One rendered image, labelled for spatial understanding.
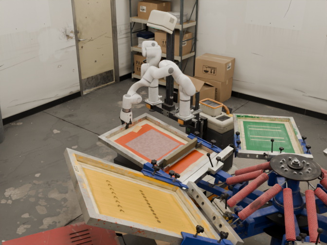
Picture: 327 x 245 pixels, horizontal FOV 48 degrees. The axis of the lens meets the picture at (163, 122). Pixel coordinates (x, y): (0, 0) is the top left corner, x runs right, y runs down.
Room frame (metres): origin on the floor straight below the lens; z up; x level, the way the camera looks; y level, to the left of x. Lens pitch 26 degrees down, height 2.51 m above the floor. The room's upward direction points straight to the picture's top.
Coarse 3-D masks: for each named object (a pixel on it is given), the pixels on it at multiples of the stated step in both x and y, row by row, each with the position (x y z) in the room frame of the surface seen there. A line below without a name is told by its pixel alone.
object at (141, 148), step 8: (128, 136) 2.63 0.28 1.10; (136, 136) 2.64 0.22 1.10; (120, 144) 2.50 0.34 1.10; (128, 144) 2.51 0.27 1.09; (136, 144) 2.52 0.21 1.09; (144, 144) 2.54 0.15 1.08; (152, 144) 2.55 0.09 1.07; (136, 152) 2.42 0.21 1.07; (144, 152) 2.43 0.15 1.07; (152, 152) 2.44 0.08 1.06; (160, 152) 2.46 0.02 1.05; (168, 168) 2.27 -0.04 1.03; (176, 168) 2.28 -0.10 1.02; (184, 168) 2.29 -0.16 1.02
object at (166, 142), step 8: (144, 128) 2.77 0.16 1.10; (152, 128) 2.79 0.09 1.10; (144, 136) 2.65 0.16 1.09; (152, 136) 2.67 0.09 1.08; (160, 136) 2.68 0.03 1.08; (168, 136) 2.70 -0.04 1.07; (160, 144) 2.56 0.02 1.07; (168, 144) 2.58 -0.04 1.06; (176, 144) 2.59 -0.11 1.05; (184, 144) 2.60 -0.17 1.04; (168, 152) 2.47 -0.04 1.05; (192, 152) 2.51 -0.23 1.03; (184, 160) 2.39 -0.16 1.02; (192, 160) 2.40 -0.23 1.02
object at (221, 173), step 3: (219, 171) 2.18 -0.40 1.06; (222, 171) 2.19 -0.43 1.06; (216, 174) 2.16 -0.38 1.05; (219, 174) 2.15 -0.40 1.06; (222, 174) 2.16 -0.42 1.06; (225, 174) 2.16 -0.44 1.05; (228, 174) 2.16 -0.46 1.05; (222, 177) 2.13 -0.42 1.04; (225, 177) 2.12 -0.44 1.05; (228, 177) 2.12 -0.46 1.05; (219, 180) 2.14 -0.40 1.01; (222, 180) 2.13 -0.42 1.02; (225, 180) 2.12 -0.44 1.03; (225, 183) 2.12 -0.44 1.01
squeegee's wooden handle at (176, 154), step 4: (192, 140) 2.51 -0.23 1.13; (196, 140) 2.52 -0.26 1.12; (188, 144) 2.45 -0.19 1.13; (192, 144) 2.48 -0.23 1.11; (180, 148) 2.38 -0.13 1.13; (184, 148) 2.39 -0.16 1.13; (188, 148) 2.44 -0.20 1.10; (192, 148) 2.50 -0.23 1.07; (176, 152) 2.33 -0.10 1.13; (180, 152) 2.35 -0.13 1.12; (184, 152) 2.41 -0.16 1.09; (168, 156) 2.27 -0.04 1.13; (172, 156) 2.27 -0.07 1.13; (176, 156) 2.31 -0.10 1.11; (180, 156) 2.36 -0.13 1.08; (164, 160) 2.23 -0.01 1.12; (168, 160) 2.23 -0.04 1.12; (172, 160) 2.28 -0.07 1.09; (164, 164) 2.23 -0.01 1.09
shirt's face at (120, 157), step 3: (120, 156) 2.57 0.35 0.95; (117, 159) 2.51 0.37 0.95; (120, 159) 2.51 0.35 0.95; (123, 159) 2.51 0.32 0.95; (126, 159) 2.51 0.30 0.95; (123, 162) 2.47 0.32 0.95; (126, 162) 2.47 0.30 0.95; (129, 162) 2.47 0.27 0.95; (132, 162) 2.47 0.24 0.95; (129, 165) 2.43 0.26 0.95; (132, 165) 2.43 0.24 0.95; (135, 165) 2.43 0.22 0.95; (135, 168) 2.39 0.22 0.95; (138, 168) 2.39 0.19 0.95; (141, 168) 2.39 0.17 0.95
